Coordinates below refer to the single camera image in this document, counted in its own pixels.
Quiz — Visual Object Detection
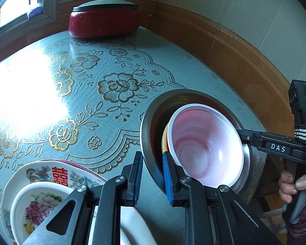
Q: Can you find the stainless steel bowl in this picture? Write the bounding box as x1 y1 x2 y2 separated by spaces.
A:
140 89 254 195

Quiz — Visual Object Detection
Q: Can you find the white plate red character print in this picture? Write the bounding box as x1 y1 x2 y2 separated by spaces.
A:
1 159 157 245

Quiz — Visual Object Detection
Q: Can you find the white plate pink rose print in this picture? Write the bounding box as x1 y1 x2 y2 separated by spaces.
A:
10 182 148 245

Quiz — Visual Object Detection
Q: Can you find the yellow plastic bowl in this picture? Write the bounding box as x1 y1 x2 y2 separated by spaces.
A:
162 125 170 154

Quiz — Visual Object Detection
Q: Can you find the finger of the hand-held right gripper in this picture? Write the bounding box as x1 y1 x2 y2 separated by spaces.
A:
241 130 265 140
238 133 261 147

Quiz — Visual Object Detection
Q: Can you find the person's right hand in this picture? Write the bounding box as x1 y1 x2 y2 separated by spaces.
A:
278 170 306 204

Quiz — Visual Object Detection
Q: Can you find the large plate purple floral rim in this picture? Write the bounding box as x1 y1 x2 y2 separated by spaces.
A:
38 159 108 183

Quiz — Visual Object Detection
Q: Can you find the red plastic bowl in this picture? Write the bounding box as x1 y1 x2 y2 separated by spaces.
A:
167 104 245 188

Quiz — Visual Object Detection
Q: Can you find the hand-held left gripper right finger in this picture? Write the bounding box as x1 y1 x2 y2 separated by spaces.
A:
162 151 283 245

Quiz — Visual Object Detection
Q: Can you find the blue and white packet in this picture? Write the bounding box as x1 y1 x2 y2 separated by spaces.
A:
28 5 44 18

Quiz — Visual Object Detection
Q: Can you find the window with white frame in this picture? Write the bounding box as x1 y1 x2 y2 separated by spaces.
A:
0 0 58 38

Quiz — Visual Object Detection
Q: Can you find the grey pot lid red knob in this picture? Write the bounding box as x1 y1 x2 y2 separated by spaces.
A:
72 0 139 12

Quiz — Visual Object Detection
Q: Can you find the red cooking pot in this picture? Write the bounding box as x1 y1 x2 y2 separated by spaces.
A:
68 9 140 38

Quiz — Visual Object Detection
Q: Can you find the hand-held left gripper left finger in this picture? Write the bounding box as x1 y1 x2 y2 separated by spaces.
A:
20 151 144 245

